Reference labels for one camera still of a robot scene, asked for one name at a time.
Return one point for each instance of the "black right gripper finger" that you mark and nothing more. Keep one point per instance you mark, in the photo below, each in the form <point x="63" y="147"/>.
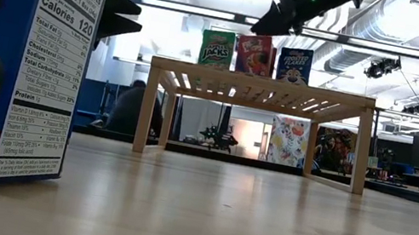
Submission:
<point x="273" y="25"/>

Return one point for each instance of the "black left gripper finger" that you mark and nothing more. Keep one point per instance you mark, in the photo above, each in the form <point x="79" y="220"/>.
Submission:
<point x="121" y="3"/>
<point x="117" y="25"/>

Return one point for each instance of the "green Apple Jacks cereal box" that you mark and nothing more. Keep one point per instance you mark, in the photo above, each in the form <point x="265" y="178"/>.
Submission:
<point x="216" y="51"/>

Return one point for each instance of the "light wooden slatted shelf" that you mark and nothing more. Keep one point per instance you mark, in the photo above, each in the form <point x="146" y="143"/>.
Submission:
<point x="263" y="83"/>

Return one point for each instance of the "person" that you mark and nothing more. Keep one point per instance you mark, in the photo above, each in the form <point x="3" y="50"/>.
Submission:
<point x="128" y="112"/>

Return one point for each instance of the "black ceiling spotlight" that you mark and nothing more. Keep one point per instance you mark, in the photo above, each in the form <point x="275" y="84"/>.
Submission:
<point x="414" y="109"/>
<point x="380" y="69"/>

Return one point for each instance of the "floral patterned panel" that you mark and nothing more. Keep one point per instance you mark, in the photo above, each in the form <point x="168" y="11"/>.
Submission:
<point x="287" y="142"/>

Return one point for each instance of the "small black background robot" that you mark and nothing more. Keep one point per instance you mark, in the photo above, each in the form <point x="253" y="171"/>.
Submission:
<point x="218" y="138"/>

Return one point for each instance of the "dark colourful poster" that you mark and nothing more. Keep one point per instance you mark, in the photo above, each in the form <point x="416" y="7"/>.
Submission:
<point x="333" y="150"/>

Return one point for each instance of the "silver ceiling duct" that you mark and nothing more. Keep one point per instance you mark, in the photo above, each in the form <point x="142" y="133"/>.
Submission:
<point x="364" y="24"/>

